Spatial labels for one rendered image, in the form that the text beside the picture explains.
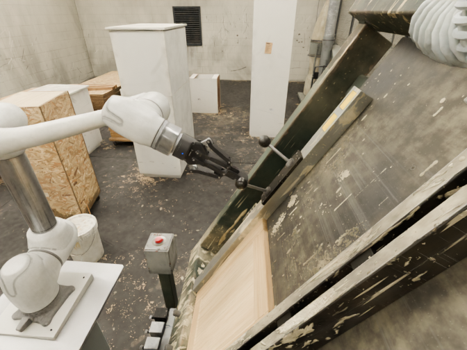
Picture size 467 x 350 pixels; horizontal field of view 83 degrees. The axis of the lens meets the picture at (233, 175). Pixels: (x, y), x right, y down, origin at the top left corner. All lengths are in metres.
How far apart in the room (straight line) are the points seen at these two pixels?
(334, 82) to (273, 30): 3.41
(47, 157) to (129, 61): 1.25
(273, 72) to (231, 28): 4.54
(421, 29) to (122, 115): 0.63
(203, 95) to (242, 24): 3.48
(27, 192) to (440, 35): 1.28
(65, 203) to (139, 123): 2.34
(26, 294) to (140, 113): 0.91
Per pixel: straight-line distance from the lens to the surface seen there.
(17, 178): 1.27
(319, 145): 0.76
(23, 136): 0.94
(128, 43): 3.15
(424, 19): 0.35
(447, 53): 0.33
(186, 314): 1.15
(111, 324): 2.31
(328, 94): 0.97
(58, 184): 2.91
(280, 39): 4.35
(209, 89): 5.75
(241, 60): 8.83
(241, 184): 0.77
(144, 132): 0.74
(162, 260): 1.38
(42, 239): 1.43
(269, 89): 4.46
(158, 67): 3.07
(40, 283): 1.38
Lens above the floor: 1.88
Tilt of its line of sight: 32 degrees down
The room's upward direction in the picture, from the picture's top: straight up
